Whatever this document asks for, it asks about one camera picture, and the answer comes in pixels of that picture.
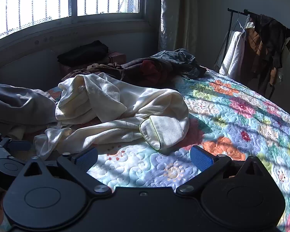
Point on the black folded garment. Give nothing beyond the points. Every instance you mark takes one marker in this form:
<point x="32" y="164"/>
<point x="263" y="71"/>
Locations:
<point x="84" y="52"/>

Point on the white waffle pajama shirt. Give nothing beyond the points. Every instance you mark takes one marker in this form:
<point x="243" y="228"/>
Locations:
<point x="135" y="99"/>

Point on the black clothes rack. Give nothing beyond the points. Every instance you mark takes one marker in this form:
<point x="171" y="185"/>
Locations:
<point x="234" y="10"/>

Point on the grey cloth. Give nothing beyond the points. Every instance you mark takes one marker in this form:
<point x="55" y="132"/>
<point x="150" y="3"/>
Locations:
<point x="19" y="104"/>

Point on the pale curtain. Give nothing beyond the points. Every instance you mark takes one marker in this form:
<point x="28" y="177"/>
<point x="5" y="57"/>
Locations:
<point x="169" y="17"/>

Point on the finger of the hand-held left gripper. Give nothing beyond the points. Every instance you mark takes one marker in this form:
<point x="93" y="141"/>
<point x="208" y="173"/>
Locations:
<point x="20" y="145"/>

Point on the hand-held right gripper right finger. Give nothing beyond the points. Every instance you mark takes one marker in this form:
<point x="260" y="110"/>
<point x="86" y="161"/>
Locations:
<point x="201" y="159"/>

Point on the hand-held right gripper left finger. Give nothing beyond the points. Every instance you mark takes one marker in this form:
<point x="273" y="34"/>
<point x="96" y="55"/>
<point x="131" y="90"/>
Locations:
<point x="88" y="159"/>

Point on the floral quilt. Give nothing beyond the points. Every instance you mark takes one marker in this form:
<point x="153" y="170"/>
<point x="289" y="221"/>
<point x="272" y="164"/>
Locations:
<point x="232" y="116"/>

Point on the dark red garment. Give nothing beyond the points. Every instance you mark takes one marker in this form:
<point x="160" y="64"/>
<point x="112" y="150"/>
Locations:
<point x="149" y="71"/>

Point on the brown hanging garment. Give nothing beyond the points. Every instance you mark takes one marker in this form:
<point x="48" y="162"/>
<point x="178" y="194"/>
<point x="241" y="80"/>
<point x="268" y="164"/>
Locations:
<point x="252" y="48"/>

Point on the white hanging garment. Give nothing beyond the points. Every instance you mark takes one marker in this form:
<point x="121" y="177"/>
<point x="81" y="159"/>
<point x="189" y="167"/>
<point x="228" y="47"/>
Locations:
<point x="232" y="55"/>

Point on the black hanging garment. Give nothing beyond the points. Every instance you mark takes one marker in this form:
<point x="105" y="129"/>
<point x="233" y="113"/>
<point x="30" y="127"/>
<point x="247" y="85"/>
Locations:
<point x="270" y="33"/>

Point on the dark clothes pile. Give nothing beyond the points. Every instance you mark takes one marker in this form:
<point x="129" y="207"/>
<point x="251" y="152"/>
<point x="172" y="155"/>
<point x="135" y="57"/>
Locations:
<point x="183" y="60"/>

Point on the barred window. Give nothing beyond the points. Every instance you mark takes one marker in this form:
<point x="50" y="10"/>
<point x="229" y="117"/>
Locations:
<point x="38" y="2"/>

